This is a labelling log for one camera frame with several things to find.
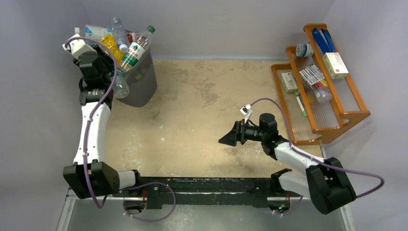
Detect yellow plastic bottle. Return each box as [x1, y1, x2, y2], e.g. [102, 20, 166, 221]
[100, 34, 124, 63]

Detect blue label water bottle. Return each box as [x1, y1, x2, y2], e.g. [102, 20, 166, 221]
[74, 25, 113, 41]

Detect green white label bottle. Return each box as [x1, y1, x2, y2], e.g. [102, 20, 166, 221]
[119, 25, 155, 72]

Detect amber tea bottle red label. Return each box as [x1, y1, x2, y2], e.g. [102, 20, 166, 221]
[127, 31, 140, 43]

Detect green label clear bottle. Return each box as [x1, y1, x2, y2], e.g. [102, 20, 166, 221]
[113, 69, 130, 99]

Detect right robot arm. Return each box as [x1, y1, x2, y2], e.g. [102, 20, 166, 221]
[218, 113, 357, 215]

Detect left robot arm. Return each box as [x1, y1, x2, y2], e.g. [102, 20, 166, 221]
[63, 45, 143, 199]

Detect grey mesh waste bin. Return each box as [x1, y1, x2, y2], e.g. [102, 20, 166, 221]
[118, 48, 157, 107]

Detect white green marker pen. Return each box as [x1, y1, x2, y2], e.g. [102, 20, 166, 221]
[296, 96, 307, 116]

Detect green white small box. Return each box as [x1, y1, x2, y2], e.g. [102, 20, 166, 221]
[280, 72, 298, 93]

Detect wooden tiered rack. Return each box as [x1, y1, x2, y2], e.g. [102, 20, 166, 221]
[271, 23, 370, 145]

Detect small clear jar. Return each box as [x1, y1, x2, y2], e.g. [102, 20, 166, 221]
[314, 86, 332, 103]

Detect pack of coloured markers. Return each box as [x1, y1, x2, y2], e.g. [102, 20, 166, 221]
[299, 64, 328, 90]

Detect round tape roll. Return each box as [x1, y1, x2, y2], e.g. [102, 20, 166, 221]
[295, 43, 314, 57]

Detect white red box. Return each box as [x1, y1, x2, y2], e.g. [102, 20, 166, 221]
[323, 52, 349, 79]

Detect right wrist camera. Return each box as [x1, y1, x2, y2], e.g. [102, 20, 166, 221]
[240, 104, 253, 123]

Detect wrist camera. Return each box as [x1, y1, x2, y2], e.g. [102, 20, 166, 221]
[62, 39, 96, 59]
[240, 104, 253, 123]

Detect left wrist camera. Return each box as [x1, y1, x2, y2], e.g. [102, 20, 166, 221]
[62, 39, 96, 59]

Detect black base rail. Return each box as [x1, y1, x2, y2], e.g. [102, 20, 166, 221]
[65, 177, 313, 211]

